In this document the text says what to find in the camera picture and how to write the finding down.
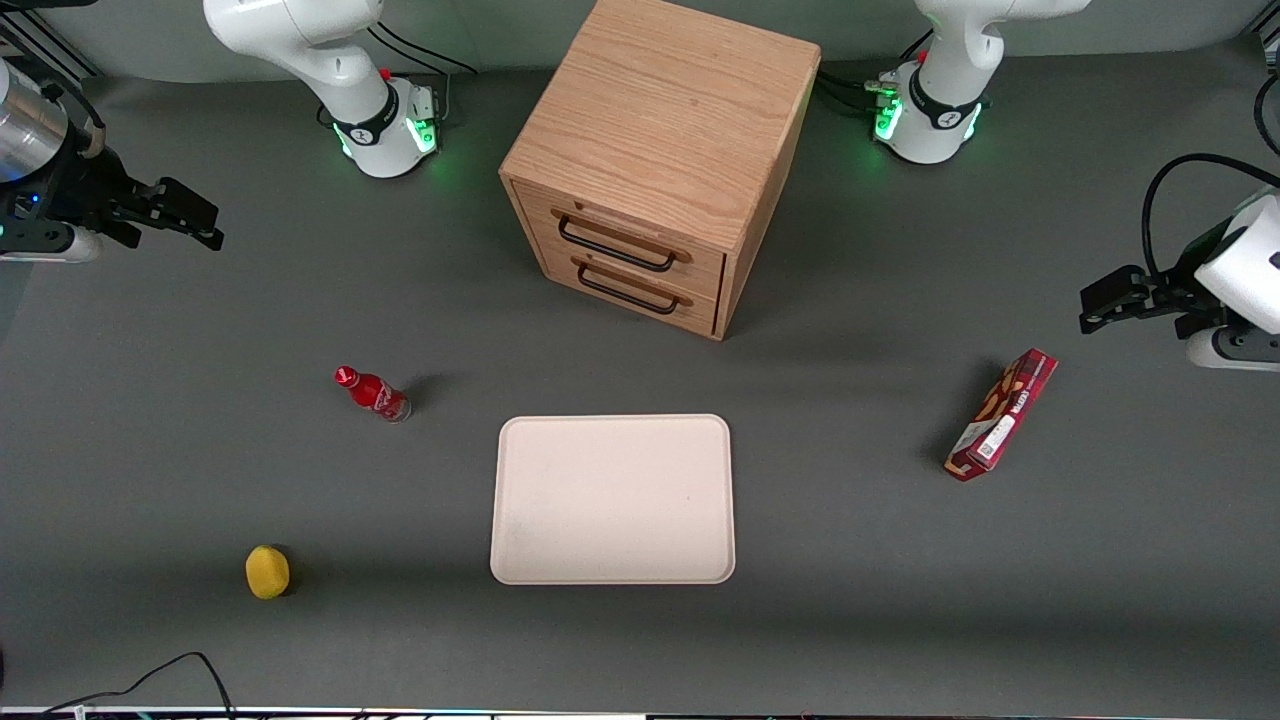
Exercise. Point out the yellow lemon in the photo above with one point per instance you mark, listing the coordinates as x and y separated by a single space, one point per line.
267 572

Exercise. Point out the red snack box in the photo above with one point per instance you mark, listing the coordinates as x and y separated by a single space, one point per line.
1003 415

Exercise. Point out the wooden drawer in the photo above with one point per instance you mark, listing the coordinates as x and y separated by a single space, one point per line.
690 268
560 270

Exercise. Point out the aluminium frame rail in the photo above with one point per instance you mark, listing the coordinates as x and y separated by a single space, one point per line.
45 40

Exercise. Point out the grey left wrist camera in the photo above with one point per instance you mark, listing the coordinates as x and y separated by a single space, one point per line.
1235 350

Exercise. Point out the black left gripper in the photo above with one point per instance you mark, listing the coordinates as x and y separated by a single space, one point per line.
1176 292

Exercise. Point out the small red soda bottle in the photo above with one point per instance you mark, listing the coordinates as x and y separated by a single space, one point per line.
372 393

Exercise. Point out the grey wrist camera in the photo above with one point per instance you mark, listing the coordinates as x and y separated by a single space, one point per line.
1235 350
55 245

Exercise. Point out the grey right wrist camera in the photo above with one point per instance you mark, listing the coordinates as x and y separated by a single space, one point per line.
55 245

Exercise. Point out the wooden drawer cabinet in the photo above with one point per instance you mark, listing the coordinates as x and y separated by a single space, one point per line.
660 100

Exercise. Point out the beige plastic tray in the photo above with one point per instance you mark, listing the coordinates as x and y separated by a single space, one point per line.
612 500

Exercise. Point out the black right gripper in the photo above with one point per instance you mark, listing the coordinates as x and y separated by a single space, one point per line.
88 190

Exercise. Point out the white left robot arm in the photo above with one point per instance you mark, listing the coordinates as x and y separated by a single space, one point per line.
950 60

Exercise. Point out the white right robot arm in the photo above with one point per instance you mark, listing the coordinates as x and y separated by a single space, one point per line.
300 40

